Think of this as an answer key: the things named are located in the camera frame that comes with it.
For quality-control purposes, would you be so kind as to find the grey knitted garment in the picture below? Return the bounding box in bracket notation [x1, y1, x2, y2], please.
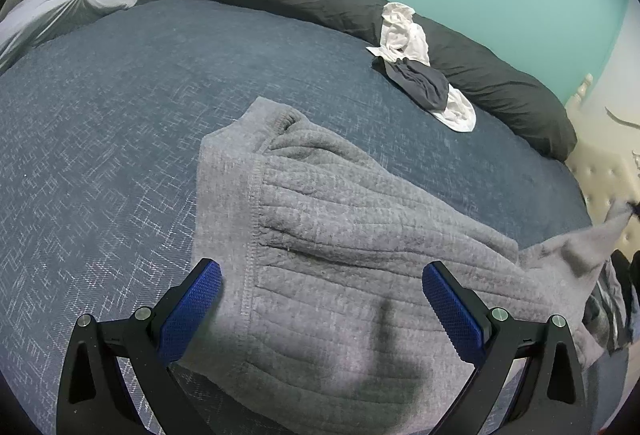
[181, 98, 631, 434]

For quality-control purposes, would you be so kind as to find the cream tufted headboard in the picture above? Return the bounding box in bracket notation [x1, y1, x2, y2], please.
[563, 73, 640, 261]

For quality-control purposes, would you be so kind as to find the dark blue patterned bedspread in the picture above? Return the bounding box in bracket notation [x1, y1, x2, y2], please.
[1, 0, 590, 434]

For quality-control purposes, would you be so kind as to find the long dark grey pillow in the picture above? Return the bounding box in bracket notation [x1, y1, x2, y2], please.
[213, 0, 577, 161]

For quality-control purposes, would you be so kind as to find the dark navy cloth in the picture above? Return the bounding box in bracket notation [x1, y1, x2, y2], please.
[372, 57, 449, 111]

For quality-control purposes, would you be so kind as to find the white cloth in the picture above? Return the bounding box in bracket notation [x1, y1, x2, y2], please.
[367, 2, 476, 133]

